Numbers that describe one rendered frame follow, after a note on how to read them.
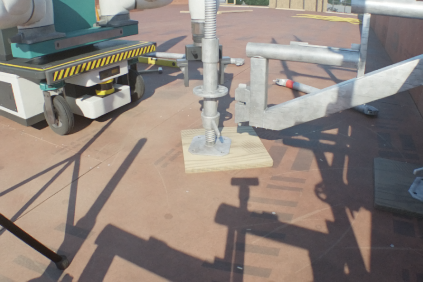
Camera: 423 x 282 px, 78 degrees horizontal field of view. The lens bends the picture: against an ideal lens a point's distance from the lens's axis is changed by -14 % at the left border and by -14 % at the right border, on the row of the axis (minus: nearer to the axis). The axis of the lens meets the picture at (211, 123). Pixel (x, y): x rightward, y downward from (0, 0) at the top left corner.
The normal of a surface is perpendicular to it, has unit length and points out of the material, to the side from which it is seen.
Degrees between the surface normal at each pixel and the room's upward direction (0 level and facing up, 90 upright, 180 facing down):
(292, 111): 90
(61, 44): 90
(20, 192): 0
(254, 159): 0
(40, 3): 91
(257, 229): 0
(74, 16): 90
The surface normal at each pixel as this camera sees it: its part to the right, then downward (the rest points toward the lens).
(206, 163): 0.00, -0.91
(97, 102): 0.87, 0.20
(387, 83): -0.44, 0.37
